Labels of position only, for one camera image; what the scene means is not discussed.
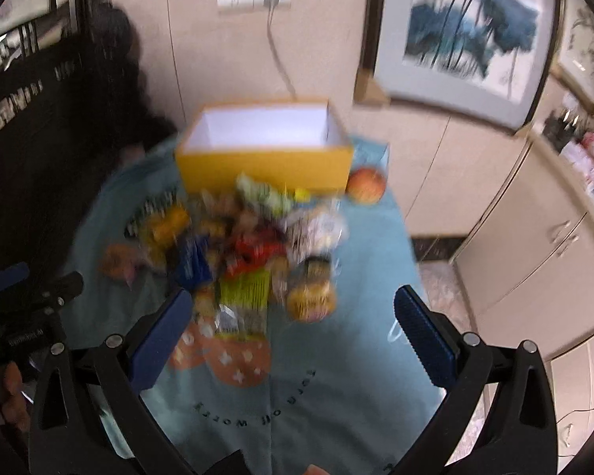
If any yellow cake packet with barcode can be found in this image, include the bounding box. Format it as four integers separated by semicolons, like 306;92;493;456
138;204;191;251

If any lime green snack packet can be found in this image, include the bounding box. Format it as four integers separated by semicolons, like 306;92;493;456
215;269;271;341

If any person's left hand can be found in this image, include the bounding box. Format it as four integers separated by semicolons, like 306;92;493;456
2;363;30;433

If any orange cat face packet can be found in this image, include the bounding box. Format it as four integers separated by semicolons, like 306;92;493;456
99;243;143;286

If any light blue printed cloth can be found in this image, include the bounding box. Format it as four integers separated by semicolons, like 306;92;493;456
61;141;443;474

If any beige cabinet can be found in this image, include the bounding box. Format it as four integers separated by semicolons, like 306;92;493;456
455;136;594;359

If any dark blue snack packet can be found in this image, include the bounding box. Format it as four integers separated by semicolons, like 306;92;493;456
171;235;213;294

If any dark carved wooden furniture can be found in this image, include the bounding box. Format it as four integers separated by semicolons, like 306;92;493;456
0;0;176;279

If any red snack packet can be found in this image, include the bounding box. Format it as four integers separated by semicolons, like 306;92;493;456
222;228;286;278

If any round yellow snack packet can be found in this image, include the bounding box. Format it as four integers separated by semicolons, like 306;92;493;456
285;255;337;323

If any clear silver snack packet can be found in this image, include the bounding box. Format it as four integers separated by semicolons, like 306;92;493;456
280;199;348;265

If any red yellow apple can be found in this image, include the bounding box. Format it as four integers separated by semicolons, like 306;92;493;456
345;167;387;205

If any yellow cardboard box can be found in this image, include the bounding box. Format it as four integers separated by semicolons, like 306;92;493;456
175;100;354;194

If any small framed picture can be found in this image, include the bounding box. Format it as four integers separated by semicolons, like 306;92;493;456
550;0;594;116

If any framed lotus painting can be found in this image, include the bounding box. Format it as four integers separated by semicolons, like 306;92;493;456
354;0;560;134

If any white power cable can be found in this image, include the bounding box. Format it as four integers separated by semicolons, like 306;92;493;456
263;0;299;101

